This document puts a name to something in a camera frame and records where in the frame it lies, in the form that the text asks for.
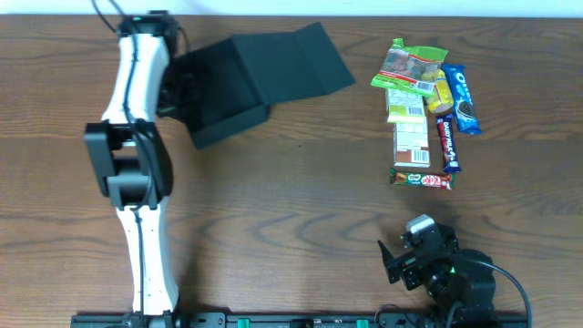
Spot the green snack mix bag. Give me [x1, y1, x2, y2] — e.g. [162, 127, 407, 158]
[371, 38, 448, 97]

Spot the green red KitKat bar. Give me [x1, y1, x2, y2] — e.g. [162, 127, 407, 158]
[390, 169, 455, 190]

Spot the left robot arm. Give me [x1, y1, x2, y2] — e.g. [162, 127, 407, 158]
[84, 11, 181, 327]

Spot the purple Dairy Milk bar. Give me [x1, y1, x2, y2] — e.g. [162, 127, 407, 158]
[436, 114, 462, 174]

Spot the brown and white carton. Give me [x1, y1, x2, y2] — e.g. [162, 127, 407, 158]
[394, 119, 431, 169]

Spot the black gift box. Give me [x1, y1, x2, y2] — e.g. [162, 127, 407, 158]
[177, 23, 355, 149]

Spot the yellow plastic jar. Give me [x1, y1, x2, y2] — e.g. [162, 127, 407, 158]
[423, 68, 454, 114]

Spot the light green carton box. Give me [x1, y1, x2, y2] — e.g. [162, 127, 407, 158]
[385, 88, 426, 124]

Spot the blue Oreo cookie pack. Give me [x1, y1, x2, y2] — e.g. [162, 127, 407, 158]
[442, 64, 482, 135]

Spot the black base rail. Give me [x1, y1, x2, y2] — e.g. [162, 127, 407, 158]
[70, 311, 533, 328]

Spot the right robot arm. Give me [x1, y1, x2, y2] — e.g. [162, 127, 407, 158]
[378, 221, 496, 327]

